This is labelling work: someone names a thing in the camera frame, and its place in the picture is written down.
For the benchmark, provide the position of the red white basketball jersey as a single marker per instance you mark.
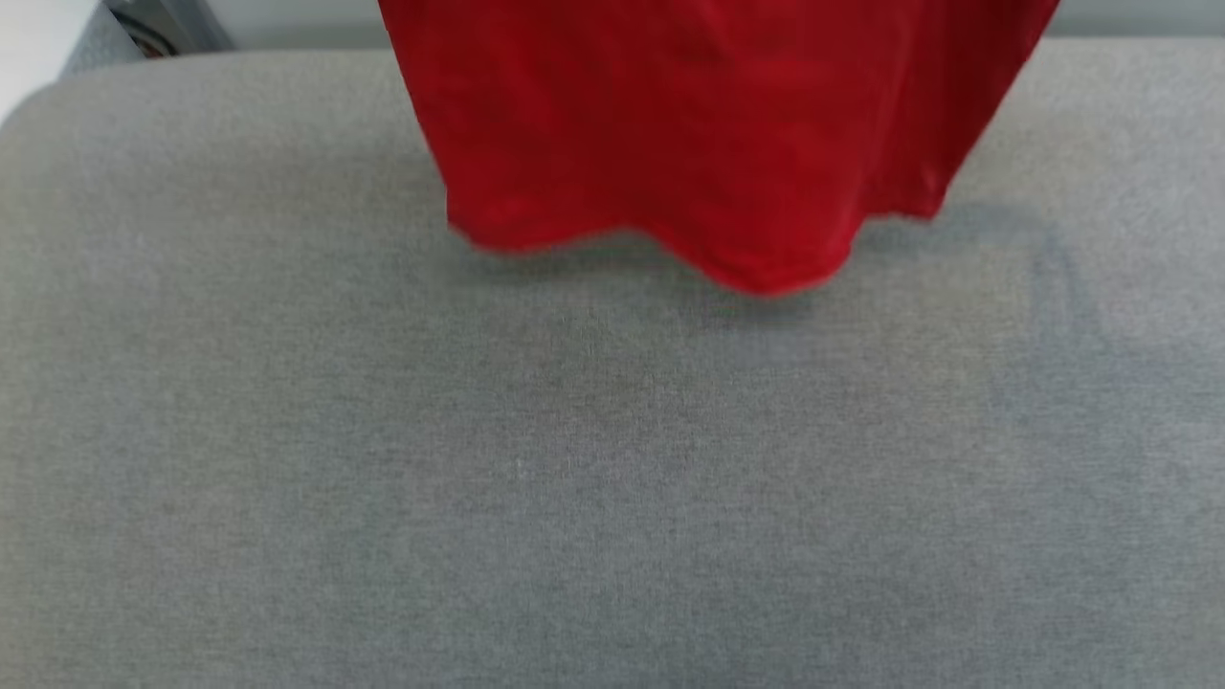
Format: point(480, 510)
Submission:
point(708, 124)

